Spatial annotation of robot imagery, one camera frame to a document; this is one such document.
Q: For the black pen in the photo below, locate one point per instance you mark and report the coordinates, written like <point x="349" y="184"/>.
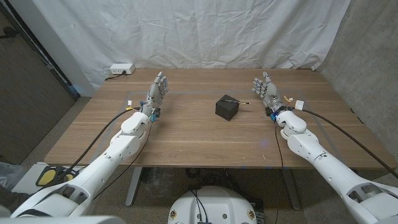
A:
<point x="245" y="102"/>

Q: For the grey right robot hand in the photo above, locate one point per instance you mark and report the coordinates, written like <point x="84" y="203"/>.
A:
<point x="270" y="93"/>

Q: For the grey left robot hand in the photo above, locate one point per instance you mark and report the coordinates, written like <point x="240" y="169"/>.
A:
<point x="155" y="93"/>

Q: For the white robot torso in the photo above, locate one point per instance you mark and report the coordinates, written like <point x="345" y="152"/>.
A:
<point x="214" y="205"/>

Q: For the black cube block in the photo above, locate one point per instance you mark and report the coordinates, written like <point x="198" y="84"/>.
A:
<point x="226" y="109"/>

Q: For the yellow label right wrist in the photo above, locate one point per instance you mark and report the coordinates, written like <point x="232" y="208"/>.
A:
<point x="287" y="99"/>

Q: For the clear plastic bag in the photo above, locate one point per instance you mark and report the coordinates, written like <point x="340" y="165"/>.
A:
<point x="9" y="174"/>

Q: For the white power strip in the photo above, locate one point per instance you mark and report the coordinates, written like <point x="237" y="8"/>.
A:
<point x="122" y="68"/>

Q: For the black yellow foot pedal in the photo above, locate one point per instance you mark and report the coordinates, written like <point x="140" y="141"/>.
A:
<point x="47" y="177"/>

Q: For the grey table leg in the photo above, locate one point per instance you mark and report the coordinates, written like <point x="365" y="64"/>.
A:
<point x="133" y="186"/>
<point x="291" y="193"/>

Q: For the white floor platform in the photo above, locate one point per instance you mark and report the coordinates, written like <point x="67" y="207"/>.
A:
<point x="29" y="180"/>

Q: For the white wrinkled backdrop sheet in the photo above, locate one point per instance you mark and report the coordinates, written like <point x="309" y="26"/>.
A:
<point x="192" y="34"/>

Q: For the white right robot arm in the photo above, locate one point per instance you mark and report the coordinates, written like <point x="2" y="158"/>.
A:
<point x="329" y="168"/>

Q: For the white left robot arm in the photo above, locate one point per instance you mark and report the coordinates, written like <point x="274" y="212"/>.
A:
<point x="102" y="165"/>

